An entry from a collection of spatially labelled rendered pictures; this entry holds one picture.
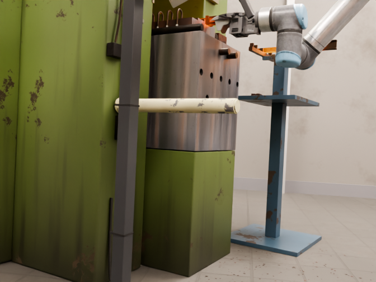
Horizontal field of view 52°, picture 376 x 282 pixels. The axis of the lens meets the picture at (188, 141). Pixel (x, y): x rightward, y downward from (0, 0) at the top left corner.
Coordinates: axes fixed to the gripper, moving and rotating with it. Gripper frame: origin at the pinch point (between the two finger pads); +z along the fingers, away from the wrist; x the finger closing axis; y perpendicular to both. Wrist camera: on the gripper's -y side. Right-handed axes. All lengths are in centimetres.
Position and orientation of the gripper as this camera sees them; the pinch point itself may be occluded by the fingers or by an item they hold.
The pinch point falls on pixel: (214, 19)
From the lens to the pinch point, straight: 165.9
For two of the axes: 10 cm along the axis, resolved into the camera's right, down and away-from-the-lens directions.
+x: 5.0, 0.1, 8.7
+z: -8.6, -0.6, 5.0
